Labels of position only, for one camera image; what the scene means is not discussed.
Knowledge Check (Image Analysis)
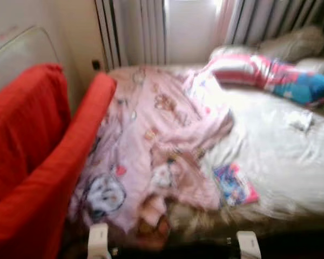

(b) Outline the crumpled white paper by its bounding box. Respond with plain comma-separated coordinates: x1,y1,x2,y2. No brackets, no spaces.
287,110,314,132

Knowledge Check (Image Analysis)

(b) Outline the beige floral bed sheet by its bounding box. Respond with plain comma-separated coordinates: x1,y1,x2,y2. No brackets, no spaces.
165,64,324,238

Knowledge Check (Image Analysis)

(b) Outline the plain white pillow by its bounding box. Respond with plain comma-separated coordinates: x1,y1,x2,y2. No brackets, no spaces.
296,57,324,77

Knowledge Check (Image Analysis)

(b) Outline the colourful anime magazine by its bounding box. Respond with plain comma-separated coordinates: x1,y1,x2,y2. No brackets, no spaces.
213,162,260,208

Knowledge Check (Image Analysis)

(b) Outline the grey striped curtain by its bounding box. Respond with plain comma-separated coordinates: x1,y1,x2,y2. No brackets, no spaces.
224,0,324,54
94,0,168,68

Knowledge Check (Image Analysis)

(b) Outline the pink cartoon print quilt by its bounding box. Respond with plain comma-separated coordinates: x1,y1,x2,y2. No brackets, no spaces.
69,66,236,250

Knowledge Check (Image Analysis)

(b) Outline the large red fabric cushion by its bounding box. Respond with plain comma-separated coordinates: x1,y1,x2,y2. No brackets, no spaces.
0,63,71,208
0,73,118,259

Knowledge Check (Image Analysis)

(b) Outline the white quilted mattress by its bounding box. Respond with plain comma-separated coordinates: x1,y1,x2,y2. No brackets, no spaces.
0,26,61,99

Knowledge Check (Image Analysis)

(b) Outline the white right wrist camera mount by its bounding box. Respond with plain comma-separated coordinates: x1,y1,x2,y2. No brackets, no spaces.
236,230,262,259

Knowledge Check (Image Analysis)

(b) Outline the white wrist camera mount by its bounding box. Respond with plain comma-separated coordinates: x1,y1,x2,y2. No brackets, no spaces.
87,223,110,259
236,230,262,259

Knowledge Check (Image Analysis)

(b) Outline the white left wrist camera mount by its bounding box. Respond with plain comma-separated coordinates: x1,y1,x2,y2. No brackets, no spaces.
87,223,110,259

